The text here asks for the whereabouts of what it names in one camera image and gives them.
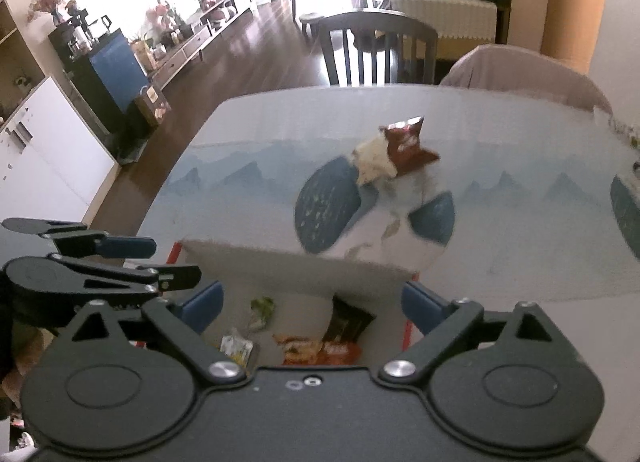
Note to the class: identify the floral patterned cloth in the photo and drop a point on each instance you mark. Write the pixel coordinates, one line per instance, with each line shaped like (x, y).
(625, 129)

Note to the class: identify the green yellow snack packet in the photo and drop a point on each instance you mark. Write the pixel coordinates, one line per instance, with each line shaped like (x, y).
(262, 312)

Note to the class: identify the white cardboard box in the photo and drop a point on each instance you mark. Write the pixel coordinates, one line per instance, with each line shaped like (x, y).
(280, 277)

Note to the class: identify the orange patterned snack packet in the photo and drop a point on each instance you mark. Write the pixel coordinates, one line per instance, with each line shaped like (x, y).
(297, 349)

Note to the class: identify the dark wooden chair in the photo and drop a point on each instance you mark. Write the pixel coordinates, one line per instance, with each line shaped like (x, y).
(380, 22)

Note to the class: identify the red-brown snack packet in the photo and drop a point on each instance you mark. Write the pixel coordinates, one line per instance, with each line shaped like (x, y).
(407, 144)

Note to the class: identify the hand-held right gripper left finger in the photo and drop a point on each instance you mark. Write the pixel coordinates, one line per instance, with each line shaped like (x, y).
(202, 303)

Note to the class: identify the white cabinet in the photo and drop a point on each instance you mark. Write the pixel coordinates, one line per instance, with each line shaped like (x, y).
(45, 157)

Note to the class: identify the cloth-covered chair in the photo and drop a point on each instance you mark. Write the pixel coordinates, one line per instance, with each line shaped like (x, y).
(520, 72)

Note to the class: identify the dark brown snack packet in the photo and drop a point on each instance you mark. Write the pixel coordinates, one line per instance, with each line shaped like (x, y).
(347, 322)

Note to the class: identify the vase of pink flowers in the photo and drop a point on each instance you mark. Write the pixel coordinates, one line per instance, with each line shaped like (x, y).
(47, 2)

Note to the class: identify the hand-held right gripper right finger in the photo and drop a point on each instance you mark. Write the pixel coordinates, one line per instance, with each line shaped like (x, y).
(421, 303)

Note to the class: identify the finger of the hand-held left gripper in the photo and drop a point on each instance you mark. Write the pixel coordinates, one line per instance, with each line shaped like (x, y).
(125, 245)
(177, 277)

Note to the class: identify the sofa with white cover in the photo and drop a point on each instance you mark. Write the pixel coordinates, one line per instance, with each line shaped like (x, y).
(440, 17)

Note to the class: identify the mountain print table cover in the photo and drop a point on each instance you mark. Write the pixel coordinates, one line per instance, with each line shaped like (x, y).
(500, 152)

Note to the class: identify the small white snack packet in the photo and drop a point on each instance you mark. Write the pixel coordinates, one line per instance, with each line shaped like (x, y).
(237, 348)

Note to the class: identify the row of cabinet ornaments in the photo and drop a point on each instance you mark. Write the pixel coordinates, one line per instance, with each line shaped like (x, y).
(170, 22)

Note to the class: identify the wooden shelf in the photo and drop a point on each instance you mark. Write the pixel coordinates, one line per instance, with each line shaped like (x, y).
(15, 52)

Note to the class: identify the long tv cabinet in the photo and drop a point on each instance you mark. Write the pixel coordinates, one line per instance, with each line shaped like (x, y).
(200, 44)

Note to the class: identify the black cabinet with blue front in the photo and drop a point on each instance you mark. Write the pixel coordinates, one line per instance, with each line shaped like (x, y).
(116, 67)

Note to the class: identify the orange red snack packet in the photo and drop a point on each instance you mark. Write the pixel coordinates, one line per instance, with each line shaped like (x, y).
(340, 353)

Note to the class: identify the round dark stool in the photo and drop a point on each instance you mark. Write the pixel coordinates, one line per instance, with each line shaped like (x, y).
(311, 19)

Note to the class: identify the coffee machine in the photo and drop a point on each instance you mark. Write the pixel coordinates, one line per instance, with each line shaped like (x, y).
(82, 27)

